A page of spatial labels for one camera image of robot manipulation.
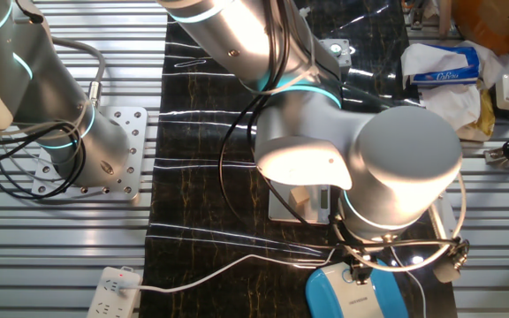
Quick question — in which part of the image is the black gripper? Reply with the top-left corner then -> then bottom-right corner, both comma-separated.
346,251 -> 375,286

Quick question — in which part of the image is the blue and white desk lamp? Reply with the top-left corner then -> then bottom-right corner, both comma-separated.
305,260 -> 410,318

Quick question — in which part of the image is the white green button box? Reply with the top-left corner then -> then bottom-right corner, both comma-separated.
319,38 -> 353,68

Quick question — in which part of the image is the small wooden cube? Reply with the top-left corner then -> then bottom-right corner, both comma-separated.
289,185 -> 311,208

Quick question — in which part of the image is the silver kitchen scale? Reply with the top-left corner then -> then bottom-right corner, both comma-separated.
267,178 -> 333,226

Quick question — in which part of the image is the crumpled white tissue paper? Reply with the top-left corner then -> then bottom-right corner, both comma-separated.
420,83 -> 485,142

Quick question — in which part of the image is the black marble pattern mat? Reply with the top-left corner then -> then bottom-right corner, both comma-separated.
139,0 -> 459,318

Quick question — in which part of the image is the yellow plastic bag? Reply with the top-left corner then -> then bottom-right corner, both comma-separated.
457,79 -> 497,142

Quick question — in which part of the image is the white tissue in pack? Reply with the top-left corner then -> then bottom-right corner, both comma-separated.
399,42 -> 459,79

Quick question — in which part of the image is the blue tissue pack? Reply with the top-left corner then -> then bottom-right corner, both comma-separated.
408,43 -> 481,87

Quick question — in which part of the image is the white plastic bag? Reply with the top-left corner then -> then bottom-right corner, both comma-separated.
470,41 -> 509,89

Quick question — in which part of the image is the white power strip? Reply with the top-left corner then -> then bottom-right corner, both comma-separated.
87,266 -> 143,318

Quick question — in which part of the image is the brown cardboard box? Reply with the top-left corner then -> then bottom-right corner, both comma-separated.
451,0 -> 509,57

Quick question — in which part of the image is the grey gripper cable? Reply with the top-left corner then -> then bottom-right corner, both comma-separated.
333,171 -> 468,273

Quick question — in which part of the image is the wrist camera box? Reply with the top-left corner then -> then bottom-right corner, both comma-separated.
433,240 -> 471,284

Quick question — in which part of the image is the black camera cable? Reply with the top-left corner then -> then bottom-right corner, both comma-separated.
217,0 -> 459,249

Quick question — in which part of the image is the white lamp power cable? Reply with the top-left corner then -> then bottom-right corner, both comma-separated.
119,246 -> 428,318

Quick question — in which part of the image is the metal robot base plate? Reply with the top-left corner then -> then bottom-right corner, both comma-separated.
31,105 -> 149,203

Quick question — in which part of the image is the black cable bundle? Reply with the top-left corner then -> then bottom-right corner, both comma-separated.
0,118 -> 88,200

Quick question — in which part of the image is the thick grey robot cable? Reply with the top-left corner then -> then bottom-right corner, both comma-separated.
50,37 -> 108,110

